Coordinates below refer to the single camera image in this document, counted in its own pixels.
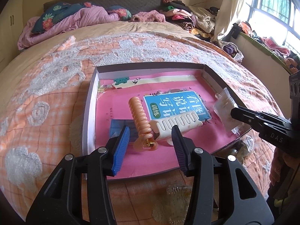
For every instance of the window with grille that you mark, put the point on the window with grille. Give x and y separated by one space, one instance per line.
278 19

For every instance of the pink blanket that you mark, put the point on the pink blanket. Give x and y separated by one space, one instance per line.
84 17

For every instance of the clothes on window sill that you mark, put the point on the clothes on window sill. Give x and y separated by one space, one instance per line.
281 54

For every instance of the clear bag with jewelry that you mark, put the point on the clear bag with jewelry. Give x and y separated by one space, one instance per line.
223 107

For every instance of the cream wardrobe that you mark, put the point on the cream wardrobe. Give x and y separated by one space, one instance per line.
11 28

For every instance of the cream curtain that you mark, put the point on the cream curtain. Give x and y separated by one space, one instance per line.
231 11

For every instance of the pile of clothes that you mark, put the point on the pile of clothes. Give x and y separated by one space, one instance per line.
198 21

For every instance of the pink children's book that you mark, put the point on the pink children's book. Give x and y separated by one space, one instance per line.
185 100

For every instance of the orange patterned quilt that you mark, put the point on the orange patterned quilt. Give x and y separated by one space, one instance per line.
43 94

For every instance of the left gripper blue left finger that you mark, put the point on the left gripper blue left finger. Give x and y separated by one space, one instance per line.
119 149

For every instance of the pink fuzzy garment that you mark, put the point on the pink fuzzy garment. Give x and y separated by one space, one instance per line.
151 16

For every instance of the bag of clothes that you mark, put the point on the bag of clothes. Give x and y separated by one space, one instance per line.
232 50

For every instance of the dark floral pillow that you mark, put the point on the dark floral pillow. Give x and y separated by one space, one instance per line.
55 14

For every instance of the shallow grey cardboard box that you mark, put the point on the shallow grey cardboard box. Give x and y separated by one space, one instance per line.
140 70

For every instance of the clear bag with yellow item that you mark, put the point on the clear bag with yellow item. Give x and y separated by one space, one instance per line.
172 207

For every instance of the small blue box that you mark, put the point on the small blue box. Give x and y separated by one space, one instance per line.
117 125

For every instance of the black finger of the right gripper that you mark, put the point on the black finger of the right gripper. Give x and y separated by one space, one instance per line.
260 120

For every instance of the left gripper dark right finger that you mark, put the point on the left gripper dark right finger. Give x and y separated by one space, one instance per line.
183 148

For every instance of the white wavy hair comb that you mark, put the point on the white wavy hair comb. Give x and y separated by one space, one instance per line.
162 127

